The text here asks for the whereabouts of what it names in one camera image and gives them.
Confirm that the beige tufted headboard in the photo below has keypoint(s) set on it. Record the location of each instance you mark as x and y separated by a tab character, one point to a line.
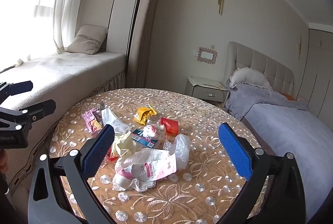
262	65

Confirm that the blue label clear plastic box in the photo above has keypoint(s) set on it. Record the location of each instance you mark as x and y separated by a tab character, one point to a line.
141	137

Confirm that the yellow snack packet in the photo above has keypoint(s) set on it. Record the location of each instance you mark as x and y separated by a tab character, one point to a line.
143	114

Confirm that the small red wrapper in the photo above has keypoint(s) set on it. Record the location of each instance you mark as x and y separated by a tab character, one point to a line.
112	157

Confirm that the round table with floral cloth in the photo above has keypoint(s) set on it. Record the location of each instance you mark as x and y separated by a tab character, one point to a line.
203	187

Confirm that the white curtain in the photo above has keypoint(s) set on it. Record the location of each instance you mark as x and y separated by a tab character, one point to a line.
67	0

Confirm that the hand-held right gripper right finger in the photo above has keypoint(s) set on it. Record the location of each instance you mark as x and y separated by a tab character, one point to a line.
235	151

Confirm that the white ruffled pillow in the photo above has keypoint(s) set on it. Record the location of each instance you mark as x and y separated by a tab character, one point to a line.
247	78

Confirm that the beige nightstand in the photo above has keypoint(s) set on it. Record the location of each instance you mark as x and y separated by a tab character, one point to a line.
205	91

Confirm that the red snack packet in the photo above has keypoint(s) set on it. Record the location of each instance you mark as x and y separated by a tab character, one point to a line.
170	125

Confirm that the pale yellow wrapper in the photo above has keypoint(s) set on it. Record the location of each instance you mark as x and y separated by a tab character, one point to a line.
124	144

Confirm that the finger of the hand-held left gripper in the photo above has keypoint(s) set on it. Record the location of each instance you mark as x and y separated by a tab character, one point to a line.
39	109
20	87

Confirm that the pink snack packet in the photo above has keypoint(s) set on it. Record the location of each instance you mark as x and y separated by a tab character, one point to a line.
91	120

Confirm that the bed with lavender cover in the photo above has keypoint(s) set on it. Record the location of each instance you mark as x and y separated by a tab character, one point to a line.
286	140

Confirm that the white pink label bag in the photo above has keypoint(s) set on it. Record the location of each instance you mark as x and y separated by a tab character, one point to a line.
148	168

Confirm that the clear plastic bag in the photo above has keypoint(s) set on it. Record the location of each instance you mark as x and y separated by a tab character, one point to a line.
180	148

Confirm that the round pink white packet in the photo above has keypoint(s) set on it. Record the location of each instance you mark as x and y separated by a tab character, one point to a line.
153	131

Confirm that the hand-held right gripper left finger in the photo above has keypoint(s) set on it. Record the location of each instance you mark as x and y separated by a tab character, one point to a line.
98	151

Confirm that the framed wall switch panel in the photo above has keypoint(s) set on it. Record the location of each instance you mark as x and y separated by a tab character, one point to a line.
207	55

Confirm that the beige wardrobe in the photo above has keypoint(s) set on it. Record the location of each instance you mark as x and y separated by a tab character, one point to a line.
317	65

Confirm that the thin white plastic bag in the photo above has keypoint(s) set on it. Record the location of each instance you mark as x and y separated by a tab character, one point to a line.
111	117

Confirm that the beige window seat cover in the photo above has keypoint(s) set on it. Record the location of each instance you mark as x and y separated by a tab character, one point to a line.
65	75

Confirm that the beige cushion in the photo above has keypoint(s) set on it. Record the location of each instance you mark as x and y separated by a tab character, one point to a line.
87	40

